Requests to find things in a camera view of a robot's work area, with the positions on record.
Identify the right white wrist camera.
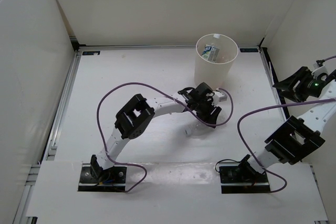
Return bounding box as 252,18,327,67
312,60,329,81

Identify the black XDOF label right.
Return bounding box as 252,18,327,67
239,48,259,53

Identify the clear unlabeled plastic bottle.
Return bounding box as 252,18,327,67
182,120,219,137

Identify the black xdof label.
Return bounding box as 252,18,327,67
239,48,259,53
82,51,100,56

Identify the aluminium table frame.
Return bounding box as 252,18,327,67
14,46,327,223

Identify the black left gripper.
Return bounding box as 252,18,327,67
194,98,221,129

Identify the white round bin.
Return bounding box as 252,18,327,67
194,34,239,89

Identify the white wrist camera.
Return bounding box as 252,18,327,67
212,91,228,105
312,60,329,81

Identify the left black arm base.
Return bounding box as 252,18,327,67
78,164,127,193

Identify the black XDOF label left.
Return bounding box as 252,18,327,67
82,51,100,56

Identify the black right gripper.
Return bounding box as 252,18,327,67
272,66,324,104

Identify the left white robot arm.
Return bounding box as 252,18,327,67
90,82,227,182

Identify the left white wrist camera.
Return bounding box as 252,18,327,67
212,91,228,105

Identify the clear bottle green white label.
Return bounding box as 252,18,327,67
201,34,220,63

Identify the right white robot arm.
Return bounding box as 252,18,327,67
236,67,335,182

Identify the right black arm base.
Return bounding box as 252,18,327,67
219,165,270,194

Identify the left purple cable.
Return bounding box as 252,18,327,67
96,82,235,193

